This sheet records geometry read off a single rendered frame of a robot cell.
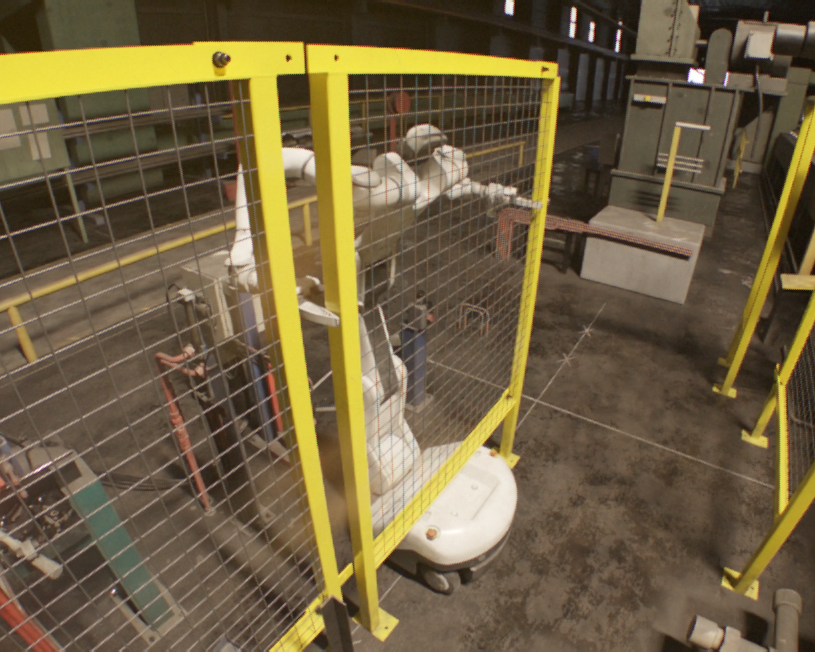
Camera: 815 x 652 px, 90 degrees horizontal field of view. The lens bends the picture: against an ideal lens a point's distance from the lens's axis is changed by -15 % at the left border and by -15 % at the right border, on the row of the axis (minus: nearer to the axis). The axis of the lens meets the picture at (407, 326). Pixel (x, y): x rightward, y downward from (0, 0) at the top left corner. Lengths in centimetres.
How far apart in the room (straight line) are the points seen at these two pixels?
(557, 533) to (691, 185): 374
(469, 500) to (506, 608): 45
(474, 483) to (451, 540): 33
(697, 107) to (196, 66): 474
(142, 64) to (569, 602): 210
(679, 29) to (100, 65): 494
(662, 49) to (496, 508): 442
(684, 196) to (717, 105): 89
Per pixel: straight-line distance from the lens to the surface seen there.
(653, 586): 229
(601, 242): 466
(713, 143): 515
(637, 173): 526
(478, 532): 182
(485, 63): 143
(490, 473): 199
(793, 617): 218
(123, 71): 71
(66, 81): 68
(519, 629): 204
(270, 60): 84
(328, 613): 115
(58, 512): 168
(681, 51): 522
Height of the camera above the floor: 180
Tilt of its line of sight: 29 degrees down
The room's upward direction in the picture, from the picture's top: straight up
